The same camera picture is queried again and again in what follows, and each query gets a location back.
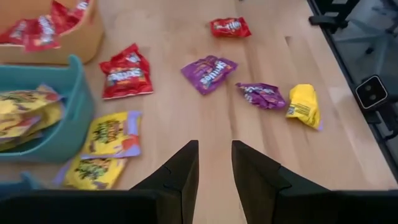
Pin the orange plastic bin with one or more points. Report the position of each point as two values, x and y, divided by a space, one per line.
84 40

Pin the office chair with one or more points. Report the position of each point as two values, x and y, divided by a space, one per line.
329 18

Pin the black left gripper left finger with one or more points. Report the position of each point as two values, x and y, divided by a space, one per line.
180 186

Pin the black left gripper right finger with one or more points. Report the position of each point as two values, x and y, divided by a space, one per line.
258 186

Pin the dark blue plastic bin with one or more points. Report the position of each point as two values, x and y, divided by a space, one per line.
25 184

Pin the small white camera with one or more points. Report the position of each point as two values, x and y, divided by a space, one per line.
371 91

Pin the teal green plastic bin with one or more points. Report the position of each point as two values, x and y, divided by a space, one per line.
74 124

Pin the red Skittles candy pack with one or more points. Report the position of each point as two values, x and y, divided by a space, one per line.
66 14
40 34
230 27
14 32
126 73

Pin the purple Skittles candy pack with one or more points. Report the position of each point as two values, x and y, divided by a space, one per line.
261 95
208 73

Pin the yellow Sour Patch candy pack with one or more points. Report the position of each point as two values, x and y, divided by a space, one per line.
51 116
17 126
304 105
93 172
113 135
28 98
15 143

